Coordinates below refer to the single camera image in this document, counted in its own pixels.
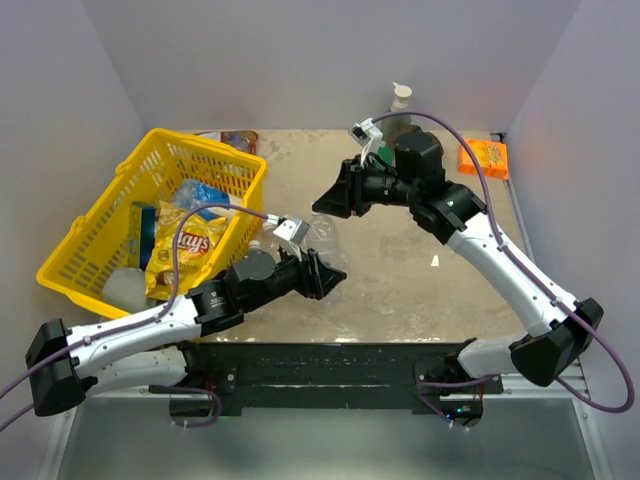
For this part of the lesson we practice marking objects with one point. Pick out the aluminium frame rail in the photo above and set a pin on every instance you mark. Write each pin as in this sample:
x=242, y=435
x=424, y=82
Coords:
x=516, y=387

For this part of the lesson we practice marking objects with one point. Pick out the green plastic bag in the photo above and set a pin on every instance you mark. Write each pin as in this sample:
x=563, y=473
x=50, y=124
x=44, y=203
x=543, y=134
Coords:
x=386, y=154

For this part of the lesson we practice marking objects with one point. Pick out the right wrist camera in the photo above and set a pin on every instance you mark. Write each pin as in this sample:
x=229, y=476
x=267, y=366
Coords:
x=369, y=137

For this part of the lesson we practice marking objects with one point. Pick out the green soap pump bottle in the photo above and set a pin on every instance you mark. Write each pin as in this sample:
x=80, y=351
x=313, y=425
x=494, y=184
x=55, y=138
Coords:
x=400, y=104

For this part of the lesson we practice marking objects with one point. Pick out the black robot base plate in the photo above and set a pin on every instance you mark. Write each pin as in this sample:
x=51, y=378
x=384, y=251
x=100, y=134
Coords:
x=355, y=376

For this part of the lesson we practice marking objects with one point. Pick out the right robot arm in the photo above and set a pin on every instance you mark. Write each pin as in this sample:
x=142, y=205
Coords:
x=555, y=321

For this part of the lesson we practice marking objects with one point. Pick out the clear plastic bottle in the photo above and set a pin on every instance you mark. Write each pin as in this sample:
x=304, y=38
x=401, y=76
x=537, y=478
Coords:
x=324, y=238

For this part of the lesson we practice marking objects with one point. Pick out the blue white plastic package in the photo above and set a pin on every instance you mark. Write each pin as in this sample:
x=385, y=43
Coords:
x=193, y=193

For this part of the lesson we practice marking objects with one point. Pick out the red snack bag behind basket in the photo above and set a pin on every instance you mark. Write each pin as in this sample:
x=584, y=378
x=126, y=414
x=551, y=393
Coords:
x=241, y=140

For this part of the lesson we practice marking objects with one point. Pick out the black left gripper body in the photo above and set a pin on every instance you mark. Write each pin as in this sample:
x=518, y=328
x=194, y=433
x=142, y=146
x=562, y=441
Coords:
x=291, y=275

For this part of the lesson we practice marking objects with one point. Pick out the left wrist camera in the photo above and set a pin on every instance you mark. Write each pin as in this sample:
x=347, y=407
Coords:
x=291, y=232

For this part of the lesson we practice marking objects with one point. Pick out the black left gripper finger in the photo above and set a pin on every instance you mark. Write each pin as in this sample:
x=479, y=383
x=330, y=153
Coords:
x=312, y=284
x=332, y=275

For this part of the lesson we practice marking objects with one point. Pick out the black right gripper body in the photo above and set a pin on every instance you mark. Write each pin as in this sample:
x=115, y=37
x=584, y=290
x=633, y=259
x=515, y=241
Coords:
x=383, y=188

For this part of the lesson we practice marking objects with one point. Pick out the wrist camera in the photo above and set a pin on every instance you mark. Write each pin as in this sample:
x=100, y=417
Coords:
x=291, y=232
x=369, y=137

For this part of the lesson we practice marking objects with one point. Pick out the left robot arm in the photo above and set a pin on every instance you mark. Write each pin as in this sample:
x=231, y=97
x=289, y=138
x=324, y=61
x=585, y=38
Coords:
x=68, y=365

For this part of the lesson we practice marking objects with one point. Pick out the yellow Lays chips bag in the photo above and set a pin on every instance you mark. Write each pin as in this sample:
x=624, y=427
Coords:
x=194, y=244

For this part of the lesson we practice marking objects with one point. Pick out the orange candy box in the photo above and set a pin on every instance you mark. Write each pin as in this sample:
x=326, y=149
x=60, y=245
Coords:
x=492, y=157

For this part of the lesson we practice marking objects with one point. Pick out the yellow plastic shopping basket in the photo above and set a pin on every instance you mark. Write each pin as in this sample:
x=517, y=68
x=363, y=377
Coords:
x=97, y=242

